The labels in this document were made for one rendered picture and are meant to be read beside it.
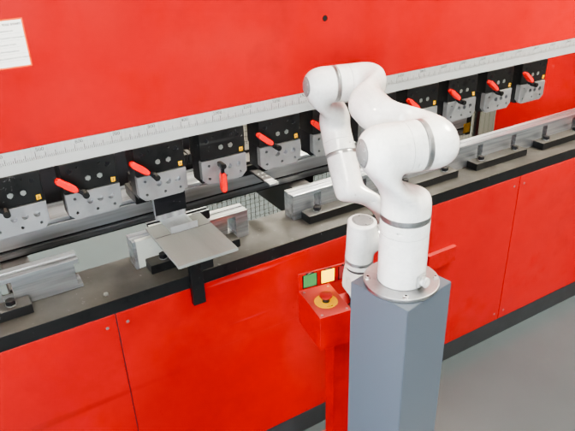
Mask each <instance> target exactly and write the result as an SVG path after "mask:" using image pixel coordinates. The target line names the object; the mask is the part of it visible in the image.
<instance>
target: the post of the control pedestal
mask: <svg viewBox="0 0 575 431"><path fill-rule="evenodd" d="M349 350H350V342H347V343H345V344H341V345H337V346H333V347H330V348H328V349H326V431H347V423H348V386H349Z"/></svg>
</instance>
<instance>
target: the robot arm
mask: <svg viewBox="0 0 575 431"><path fill-rule="evenodd" d="M386 84H387V78H386V74H385V72H384V70H383V68H382V67H381V66H379V65H377V64H375V63H373V62H354V63H346V64H337V65H329V66H322V67H317V68H314V69H312V70H310V71H309V72H308V73H307V74H306V75H305V77H304V79H303V91H304V94H305V97H306V98H307V100H308V101H309V103H310V104H311V105H312V106H313V107H314V108H315V109H316V110H317V111H318V112H319V113H320V116H319V126H320V131H321V135H322V140H323V147H324V150H325V155H326V158H327V163H328V166H329V172H330V176H331V180H332V184H333V187H334V191H335V195H336V197H337V199H339V200H340V201H342V202H349V203H356V204H362V205H363V206H365V207H367V208H368V209H369V210H371V211H372V213H373V214H374V215H375V217H376V219H375V218H374V217H372V216H371V215H366V214H356V215H352V216H350V217H349V218H348V220H347V240H346V253H345V267H344V271H343V277H342V285H343V287H344V289H345V290H346V291H347V293H348V294H349V298H350V299H351V282H352V281H353V280H356V279H357V278H359V277H360V276H361V275H364V284H365V287H366V288H367V290H368V291H369V292H371V293H372V294H373V295H375V296H377V297H379V298H381V299H384V300H387V301H389V302H394V303H401V304H411V303H417V302H422V301H425V300H426V299H429V298H431V297H433V296H434V295H435V294H436V293H437V291H438V290H439V286H440V279H439V276H438V275H437V273H436V272H435V271H434V270H433V269H432V268H430V267H429V266H427V260H428V250H429V241H430V223H431V213H432V198H431V196H430V193H429V192H428V191H427V190H426V189H425V188H423V187H421V186H419V185H416V184H413V183H409V182H405V181H403V180H402V177H403V175H404V174H411V173H417V172H423V171H428V170H433V169H438V168H442V167H445V166H447V165H448V164H449V163H451V162H452V161H453V160H454V159H455V157H456V156H457V155H458V153H459V144H460V141H459V135H458V132H457V130H456V128H455V127H454V125H453V124H452V123H451V122H450V121H448V120H447V119H446V118H444V117H442V116H440V115H438V114H435V113H433V112H430V111H428V110H425V109H420V108H417V107H413V106H410V105H407V104H403V103H399V102H396V101H394V100H393V99H391V98H390V97H389V96H388V95H387V94H386V93H385V89H386ZM343 101H348V108H349V111H348V109H347V106H346V105H345V103H344V102H343ZM349 112H350V114H351V116H352V117H353V119H354V120H355V121H356V122H357V123H358V124H359V125H360V126H361V127H362V128H363V129H364V131H363V132H362V134H361V135H360V137H359V140H358V143H357V145H356V149H355V144H354V141H353V134H352V130H351V125H350V114H349ZM359 165H360V167H361V168H362V169H363V170H364V171H365V173H366V174H367V175H368V176H369V177H370V179H371V180H372V181H373V183H374V184H375V185H376V187H377V189H378V191H379V193H380V195H379V194H377V193H376V192H373V191H372V190H371V189H369V188H368V187H367V186H365V184H364V182H363V180H362V176H361V172H360V168H359ZM377 251H378V262H376V263H373V260H374V254H375V253H376V252H377Z"/></svg>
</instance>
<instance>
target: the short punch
mask: <svg viewBox="0 0 575 431"><path fill-rule="evenodd" d="M152 207H153V213H154V216H155V218H156V221H161V220H163V219H167V218H170V217H173V216H178V215H182V214H186V208H187V204H186V196H185V190H184V192H180V193H176V194H173V195H170V196H167V197H163V198H157V199H154V200H152Z"/></svg>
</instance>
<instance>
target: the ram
mask: <svg viewBox="0 0 575 431"><path fill-rule="evenodd" d="M20 17H22V20H23V25H24V28H25V33H26V36H27V43H28V48H29V51H30V56H31V59H32V64H33V65H32V66H28V67H22V68H11V69H4V70H0V154H3V153H8V152H12V151H20V150H25V149H29V148H33V147H38V146H42V145H50V144H55V143H59V142H63V141H68V140H71V139H79V138H84V137H88V136H92V135H97V134H101V133H109V132H114V131H118V130H122V129H127V128H131V127H139V126H144V125H148V124H152V123H156V122H160V121H168V120H173V119H177V118H181V117H186V116H190V115H198V114H203V113H207V112H211V111H216V110H220V109H227V108H232V107H236V106H241V105H245V104H249V103H257V102H262V101H266V100H271V99H275V98H279V97H287V96H292V95H296V94H300V93H304V91H303V79H304V77H305V75H306V74H307V73H308V72H309V71H310V70H312V69H314V68H317V67H322V66H329V65H337V64H346V63H354V62H373V63H375V64H377V65H379V66H381V67H382V68H383V70H384V72H385V74H386V76H389V75H393V74H401V73H405V72H410V71H414V70H419V69H423V68H431V67H435V66H440V65H444V64H449V63H453V62H461V61H464V60H469V59H473V58H478V57H482V56H490V55H494V54H499V53H503V52H508V51H512V50H520V49H524V48H529V47H533V46H538V45H542V44H549V43H553V42H558V41H562V40H567V39H571V38H575V0H0V20H3V19H12V18H20ZM574 52H575V45H574V46H570V47H566V48H562V49H558V50H551V51H546V52H542V53H538V54H534V55H529V56H522V57H518V58H513V59H509V60H505V61H501V62H493V63H490V64H485V65H481V66H476V67H473V68H465V69H461V70H457V71H453V72H448V73H444V74H437V75H432V76H428V77H424V78H420V79H415V80H408V81H404V82H400V83H396V84H392V85H387V86H386V89H385V93H390V92H397V91H401V90H405V89H410V88H413V87H418V86H425V85H428V84H433V83H437V82H441V81H445V80H452V79H457V78H460V77H465V76H468V75H473V74H480V73H484V72H488V71H492V70H496V69H500V68H507V67H511V66H515V65H519V64H523V63H527V62H534V61H539V60H542V59H547V58H550V57H555V56H562V55H566V54H570V53H574ZM312 109H315V108H314V107H313V106H312V105H311V104H310V103H309V102H306V103H299V104H295V105H290V106H287V107H282V108H278V109H271V110H266V111H262V112H257V113H254V114H250V115H242V116H238V117H234V118H229V119H225V120H221V121H213V122H209V123H205V124H201V125H197V126H192V127H185V128H181V129H176V130H173V131H168V132H164V133H157V134H152V135H148V136H144V137H140V138H136V139H129V140H124V141H120V142H115V143H112V144H107V145H100V146H96V147H92V148H87V149H83V150H79V151H71V152H67V153H63V154H59V155H54V156H48V157H43V158H39V159H34V160H31V161H26V162H19V163H15V164H10V165H6V166H2V167H0V178H3V177H7V176H10V175H15V174H22V173H25V172H30V171H34V170H38V169H42V168H49V167H53V166H57V165H62V164H65V163H70V162H77V161H80V160H85V159H89V158H93V157H97V156H104V155H108V154H112V153H117V152H120V151H127V150H132V149H135V148H139V147H144V146H147V145H154V144H159V143H163V142H167V141H171V140H175V139H182V138H186V137H191V136H194V135H199V134H202V133H209V132H214V131H218V130H222V129H226V128H230V127H237V126H241V125H245V124H249V123H253V122H257V121H264V120H268V119H273V118H276V117H281V116H284V115H291V114H296V113H300V112H304V111H308V110H312Z"/></svg>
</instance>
